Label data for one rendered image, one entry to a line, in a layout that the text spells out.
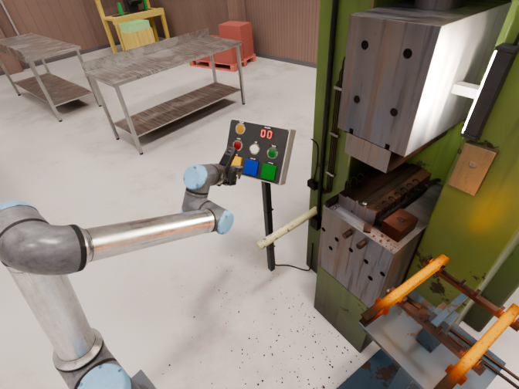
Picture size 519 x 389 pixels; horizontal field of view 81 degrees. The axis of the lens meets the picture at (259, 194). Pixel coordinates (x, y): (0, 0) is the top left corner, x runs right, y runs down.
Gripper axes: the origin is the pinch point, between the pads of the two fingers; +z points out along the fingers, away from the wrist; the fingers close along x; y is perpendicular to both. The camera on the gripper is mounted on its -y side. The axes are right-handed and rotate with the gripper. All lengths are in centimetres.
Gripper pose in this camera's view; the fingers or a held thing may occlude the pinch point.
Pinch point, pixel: (241, 167)
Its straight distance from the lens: 145.6
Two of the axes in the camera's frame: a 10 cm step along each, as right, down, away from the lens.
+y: -1.8, 9.6, 2.3
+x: 8.8, 2.6, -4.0
